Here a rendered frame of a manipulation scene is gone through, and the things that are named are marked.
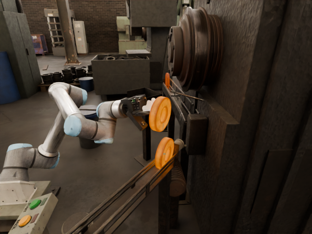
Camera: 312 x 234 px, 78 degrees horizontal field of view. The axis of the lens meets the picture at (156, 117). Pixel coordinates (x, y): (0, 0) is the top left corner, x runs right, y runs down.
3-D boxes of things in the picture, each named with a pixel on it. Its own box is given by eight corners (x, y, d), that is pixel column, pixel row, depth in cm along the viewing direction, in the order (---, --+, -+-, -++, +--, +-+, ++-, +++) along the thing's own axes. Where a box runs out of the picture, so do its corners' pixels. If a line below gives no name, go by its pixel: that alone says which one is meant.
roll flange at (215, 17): (198, 80, 148) (204, 10, 128) (220, 101, 105) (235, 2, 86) (185, 81, 147) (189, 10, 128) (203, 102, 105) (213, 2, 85)
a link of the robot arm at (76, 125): (48, 75, 130) (74, 117, 81) (68, 82, 138) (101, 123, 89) (42, 91, 131) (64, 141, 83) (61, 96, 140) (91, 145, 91)
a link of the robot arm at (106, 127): (86, 141, 96) (91, 117, 98) (106, 145, 103) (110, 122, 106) (95, 142, 89) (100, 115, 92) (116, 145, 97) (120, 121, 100)
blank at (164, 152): (169, 170, 97) (163, 168, 99) (176, 139, 99) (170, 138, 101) (158, 171, 83) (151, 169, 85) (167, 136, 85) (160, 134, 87)
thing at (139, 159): (146, 149, 219) (144, 87, 189) (161, 160, 201) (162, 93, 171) (131, 155, 208) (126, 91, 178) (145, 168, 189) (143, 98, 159)
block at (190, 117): (201, 147, 122) (205, 113, 112) (205, 155, 115) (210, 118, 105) (184, 148, 121) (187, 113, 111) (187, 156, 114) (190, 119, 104)
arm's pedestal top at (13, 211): (-19, 220, 129) (-22, 216, 127) (11, 185, 158) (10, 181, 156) (29, 219, 130) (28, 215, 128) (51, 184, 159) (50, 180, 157)
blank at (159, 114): (172, 94, 88) (166, 93, 89) (157, 101, 75) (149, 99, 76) (170, 126, 93) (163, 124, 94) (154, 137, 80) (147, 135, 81)
